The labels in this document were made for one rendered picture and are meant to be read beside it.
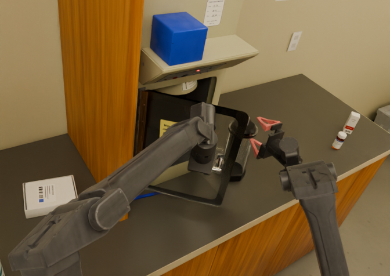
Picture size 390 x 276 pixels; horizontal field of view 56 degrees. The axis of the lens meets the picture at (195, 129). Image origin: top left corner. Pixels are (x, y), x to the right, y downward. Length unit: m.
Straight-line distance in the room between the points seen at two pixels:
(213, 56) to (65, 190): 0.67
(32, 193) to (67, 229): 0.78
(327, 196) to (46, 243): 0.47
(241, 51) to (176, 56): 0.22
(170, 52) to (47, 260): 0.55
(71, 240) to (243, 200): 0.94
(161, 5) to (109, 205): 0.55
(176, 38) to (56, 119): 0.81
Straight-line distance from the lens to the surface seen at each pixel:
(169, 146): 0.75
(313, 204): 0.70
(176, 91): 1.14
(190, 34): 0.88
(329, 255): 0.72
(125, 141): 0.99
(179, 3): 0.97
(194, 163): 0.98
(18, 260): 0.55
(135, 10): 0.80
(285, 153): 1.11
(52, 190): 1.30
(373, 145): 1.95
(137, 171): 0.65
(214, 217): 1.30
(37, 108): 1.49
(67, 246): 0.52
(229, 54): 1.01
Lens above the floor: 1.95
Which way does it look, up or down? 38 degrees down
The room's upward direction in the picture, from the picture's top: 12 degrees clockwise
